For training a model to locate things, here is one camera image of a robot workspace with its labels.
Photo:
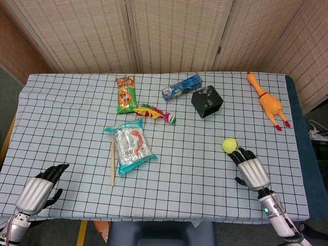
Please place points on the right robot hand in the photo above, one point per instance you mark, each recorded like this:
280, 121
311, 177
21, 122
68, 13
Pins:
252, 170

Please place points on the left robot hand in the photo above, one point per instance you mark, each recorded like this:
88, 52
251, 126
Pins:
34, 192

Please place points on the yellow tennis ball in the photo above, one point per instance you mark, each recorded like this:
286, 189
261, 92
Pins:
230, 145

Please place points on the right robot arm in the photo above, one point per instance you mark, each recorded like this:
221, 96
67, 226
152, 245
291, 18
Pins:
278, 215

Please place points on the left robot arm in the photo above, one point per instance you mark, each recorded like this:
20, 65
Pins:
14, 228

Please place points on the black box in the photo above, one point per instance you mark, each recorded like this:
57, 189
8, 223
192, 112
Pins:
207, 101

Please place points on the blue package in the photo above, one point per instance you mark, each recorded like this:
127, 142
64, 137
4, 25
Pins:
182, 87

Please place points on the yellow rubber chicken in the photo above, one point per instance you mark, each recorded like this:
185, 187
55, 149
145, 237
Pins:
269, 101

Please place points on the wooden stick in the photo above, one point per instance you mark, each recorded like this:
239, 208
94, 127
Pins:
112, 161

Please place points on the blue checked tablecloth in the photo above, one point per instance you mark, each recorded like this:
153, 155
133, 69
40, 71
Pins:
164, 166

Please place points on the teal clear snack bag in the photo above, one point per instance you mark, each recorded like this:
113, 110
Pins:
130, 146

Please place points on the dark blue chair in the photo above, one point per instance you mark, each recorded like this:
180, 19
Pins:
161, 234

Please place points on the colourful feather shuttlecock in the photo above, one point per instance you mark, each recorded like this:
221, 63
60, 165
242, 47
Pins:
153, 112

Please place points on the orange green snack bag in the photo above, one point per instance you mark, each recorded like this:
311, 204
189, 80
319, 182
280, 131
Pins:
126, 96

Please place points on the beige folding screen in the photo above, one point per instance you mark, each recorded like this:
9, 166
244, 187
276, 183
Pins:
164, 33

